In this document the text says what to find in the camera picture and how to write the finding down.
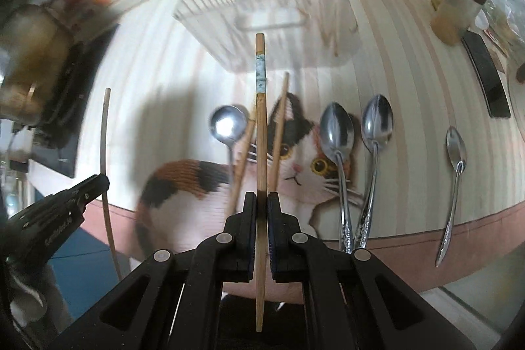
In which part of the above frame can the crossed wooden chopstick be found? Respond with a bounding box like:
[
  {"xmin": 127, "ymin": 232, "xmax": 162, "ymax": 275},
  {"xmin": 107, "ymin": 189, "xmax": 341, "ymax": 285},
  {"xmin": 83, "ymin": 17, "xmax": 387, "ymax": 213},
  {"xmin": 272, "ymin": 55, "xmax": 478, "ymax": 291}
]
[{"xmin": 226, "ymin": 114, "xmax": 255, "ymax": 216}]

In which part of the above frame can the round bowl steel spoon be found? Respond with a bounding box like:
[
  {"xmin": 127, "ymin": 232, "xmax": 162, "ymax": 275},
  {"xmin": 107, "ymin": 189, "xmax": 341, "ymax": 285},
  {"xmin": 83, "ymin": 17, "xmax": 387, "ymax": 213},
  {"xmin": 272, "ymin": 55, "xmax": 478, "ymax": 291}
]
[{"xmin": 209, "ymin": 105, "xmax": 247, "ymax": 184}]

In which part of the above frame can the wooden chopstick blue band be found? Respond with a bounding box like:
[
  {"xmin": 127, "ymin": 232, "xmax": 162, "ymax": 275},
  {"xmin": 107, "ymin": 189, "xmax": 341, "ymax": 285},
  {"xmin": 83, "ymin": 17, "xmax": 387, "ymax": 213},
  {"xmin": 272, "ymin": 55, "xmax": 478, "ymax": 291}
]
[{"xmin": 255, "ymin": 33, "xmax": 268, "ymax": 333}]

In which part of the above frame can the small steel spoon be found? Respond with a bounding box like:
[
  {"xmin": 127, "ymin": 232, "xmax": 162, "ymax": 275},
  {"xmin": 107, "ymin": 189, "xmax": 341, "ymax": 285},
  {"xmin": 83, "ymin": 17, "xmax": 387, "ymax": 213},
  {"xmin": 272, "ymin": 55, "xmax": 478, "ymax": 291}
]
[{"xmin": 434, "ymin": 126, "xmax": 467, "ymax": 268}]

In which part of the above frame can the black gas stove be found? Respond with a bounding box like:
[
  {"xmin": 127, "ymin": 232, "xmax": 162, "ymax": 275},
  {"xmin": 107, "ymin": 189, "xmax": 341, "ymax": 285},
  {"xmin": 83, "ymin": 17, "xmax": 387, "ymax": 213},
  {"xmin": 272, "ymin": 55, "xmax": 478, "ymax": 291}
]
[{"xmin": 31, "ymin": 25, "xmax": 118, "ymax": 178}]

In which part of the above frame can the striped cat table mat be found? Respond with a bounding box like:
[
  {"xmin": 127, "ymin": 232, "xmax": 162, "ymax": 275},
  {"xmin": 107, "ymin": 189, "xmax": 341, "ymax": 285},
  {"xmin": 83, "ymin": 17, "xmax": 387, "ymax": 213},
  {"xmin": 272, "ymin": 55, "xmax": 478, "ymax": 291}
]
[{"xmin": 78, "ymin": 0, "xmax": 524, "ymax": 291}]

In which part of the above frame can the stainless steel stock pot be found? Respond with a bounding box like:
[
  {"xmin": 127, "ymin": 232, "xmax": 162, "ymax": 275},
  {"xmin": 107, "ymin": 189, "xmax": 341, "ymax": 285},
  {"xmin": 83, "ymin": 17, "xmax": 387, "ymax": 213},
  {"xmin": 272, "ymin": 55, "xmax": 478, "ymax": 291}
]
[{"xmin": 1, "ymin": 4, "xmax": 74, "ymax": 127}]

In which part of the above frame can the clear plastic organizer bin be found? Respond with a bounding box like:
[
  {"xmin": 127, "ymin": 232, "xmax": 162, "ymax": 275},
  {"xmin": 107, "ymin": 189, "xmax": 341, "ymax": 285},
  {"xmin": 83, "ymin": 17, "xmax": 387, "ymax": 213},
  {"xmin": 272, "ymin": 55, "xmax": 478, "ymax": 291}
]
[{"xmin": 174, "ymin": 0, "xmax": 359, "ymax": 73}]

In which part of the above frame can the black smartphone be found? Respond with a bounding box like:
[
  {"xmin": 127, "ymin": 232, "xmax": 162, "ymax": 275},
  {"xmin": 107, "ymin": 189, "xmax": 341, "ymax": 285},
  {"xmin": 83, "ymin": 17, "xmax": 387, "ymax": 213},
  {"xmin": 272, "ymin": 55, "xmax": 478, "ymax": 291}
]
[{"xmin": 462, "ymin": 31, "xmax": 511, "ymax": 119}]

